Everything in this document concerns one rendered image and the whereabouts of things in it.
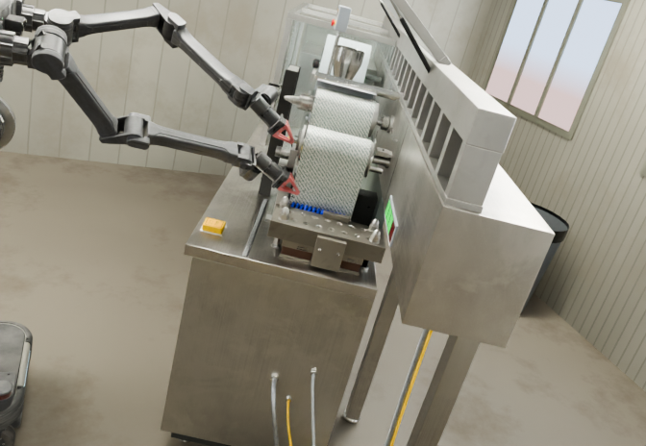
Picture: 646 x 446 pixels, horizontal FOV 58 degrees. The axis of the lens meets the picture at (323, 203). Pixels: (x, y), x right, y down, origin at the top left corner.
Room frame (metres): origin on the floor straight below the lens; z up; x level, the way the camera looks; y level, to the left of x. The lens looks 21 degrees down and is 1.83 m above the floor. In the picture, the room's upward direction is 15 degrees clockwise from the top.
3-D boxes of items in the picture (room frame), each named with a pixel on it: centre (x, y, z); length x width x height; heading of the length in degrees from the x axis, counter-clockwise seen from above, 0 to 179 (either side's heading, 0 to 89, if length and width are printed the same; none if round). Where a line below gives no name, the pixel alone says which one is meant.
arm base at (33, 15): (1.92, 1.09, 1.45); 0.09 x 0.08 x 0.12; 25
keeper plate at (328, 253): (1.79, -0.06, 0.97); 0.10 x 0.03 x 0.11; 93
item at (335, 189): (2.00, 0.00, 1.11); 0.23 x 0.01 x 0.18; 93
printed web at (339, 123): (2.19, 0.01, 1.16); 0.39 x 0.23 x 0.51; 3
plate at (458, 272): (2.72, -0.28, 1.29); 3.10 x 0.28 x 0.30; 3
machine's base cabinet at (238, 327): (2.99, 0.13, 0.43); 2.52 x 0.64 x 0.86; 3
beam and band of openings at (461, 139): (2.72, -0.21, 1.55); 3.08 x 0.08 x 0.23; 3
